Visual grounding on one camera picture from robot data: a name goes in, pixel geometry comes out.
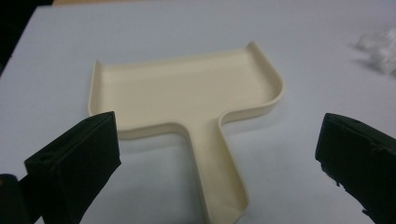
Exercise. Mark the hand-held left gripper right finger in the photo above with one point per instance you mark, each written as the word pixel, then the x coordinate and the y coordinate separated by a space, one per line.
pixel 361 155

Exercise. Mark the pile of white paper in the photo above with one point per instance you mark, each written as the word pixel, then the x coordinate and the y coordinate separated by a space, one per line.
pixel 384 56

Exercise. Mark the light blue table mat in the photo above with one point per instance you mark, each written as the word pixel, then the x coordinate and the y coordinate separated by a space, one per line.
pixel 311 31

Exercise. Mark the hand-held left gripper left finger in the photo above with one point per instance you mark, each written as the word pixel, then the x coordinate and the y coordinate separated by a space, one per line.
pixel 74 168

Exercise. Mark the cream plastic dustpan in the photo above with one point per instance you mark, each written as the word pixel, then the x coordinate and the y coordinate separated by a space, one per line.
pixel 186 87

